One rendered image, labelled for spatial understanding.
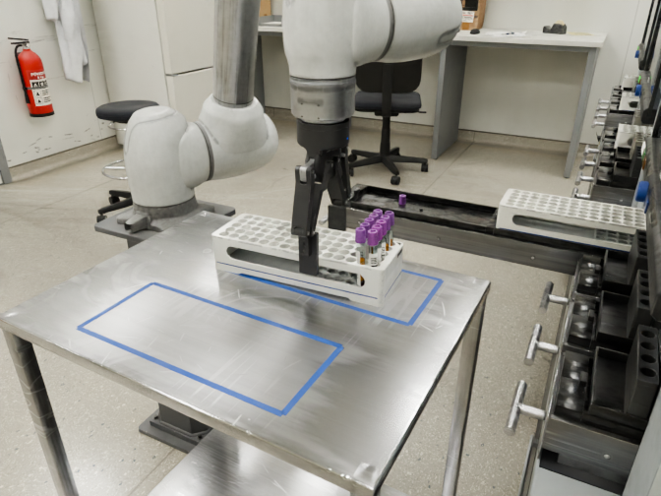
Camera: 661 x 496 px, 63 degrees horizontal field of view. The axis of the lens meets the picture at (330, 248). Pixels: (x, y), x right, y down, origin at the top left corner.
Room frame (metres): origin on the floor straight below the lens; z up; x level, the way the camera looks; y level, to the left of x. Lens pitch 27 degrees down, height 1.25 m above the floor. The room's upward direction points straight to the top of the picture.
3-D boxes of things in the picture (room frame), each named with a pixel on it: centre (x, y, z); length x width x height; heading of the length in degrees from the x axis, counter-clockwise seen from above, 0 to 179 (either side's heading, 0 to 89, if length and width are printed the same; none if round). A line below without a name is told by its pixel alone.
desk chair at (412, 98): (3.72, -0.41, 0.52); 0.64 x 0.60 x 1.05; 173
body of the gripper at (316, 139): (0.75, 0.01, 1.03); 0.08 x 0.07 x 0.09; 156
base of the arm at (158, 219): (1.26, 0.43, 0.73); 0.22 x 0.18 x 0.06; 153
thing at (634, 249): (0.75, -0.49, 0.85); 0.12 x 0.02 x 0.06; 154
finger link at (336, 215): (0.80, -0.01, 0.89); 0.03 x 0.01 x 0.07; 66
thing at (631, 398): (0.48, -0.36, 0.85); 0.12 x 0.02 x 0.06; 152
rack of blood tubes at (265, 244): (0.77, 0.04, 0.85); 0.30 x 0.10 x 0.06; 66
